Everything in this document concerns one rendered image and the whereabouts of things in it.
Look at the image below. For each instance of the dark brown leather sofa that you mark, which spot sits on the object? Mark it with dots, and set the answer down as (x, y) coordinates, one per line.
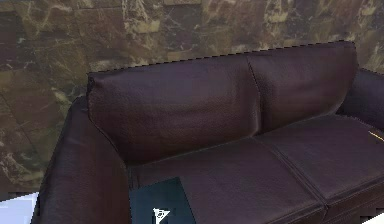
(213, 133)

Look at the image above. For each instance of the thin yellow pencil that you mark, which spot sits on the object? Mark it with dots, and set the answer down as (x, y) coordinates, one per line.
(376, 136)

